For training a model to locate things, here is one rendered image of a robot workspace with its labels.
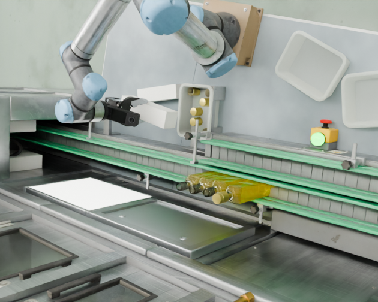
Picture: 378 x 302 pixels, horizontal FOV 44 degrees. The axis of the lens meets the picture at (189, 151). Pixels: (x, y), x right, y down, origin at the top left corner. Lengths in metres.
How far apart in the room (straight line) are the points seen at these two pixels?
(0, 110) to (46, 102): 0.23
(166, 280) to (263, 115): 0.81
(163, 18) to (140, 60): 1.04
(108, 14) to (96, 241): 0.68
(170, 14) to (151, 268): 0.68
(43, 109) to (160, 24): 1.18
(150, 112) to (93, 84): 0.32
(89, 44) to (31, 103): 0.86
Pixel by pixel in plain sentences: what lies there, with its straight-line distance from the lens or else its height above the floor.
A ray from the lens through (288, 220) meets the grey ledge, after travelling 1.65.
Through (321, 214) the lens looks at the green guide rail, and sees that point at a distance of 1.53.
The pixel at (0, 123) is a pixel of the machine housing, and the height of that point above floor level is 1.28.
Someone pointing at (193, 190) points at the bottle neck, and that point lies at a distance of 1.55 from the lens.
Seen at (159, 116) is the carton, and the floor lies 1.11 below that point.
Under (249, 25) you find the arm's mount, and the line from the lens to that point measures 1.78.
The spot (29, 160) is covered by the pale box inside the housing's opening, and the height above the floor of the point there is 1.07.
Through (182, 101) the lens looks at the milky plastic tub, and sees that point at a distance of 1.95.
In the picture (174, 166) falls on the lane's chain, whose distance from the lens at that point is 1.93.
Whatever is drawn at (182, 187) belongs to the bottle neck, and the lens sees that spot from 1.56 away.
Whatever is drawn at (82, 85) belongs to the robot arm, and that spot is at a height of 1.43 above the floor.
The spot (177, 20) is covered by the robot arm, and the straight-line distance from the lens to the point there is 1.24.
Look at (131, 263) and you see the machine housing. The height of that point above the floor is 1.43.
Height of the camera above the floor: 2.29
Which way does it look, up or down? 49 degrees down
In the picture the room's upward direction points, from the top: 97 degrees counter-clockwise
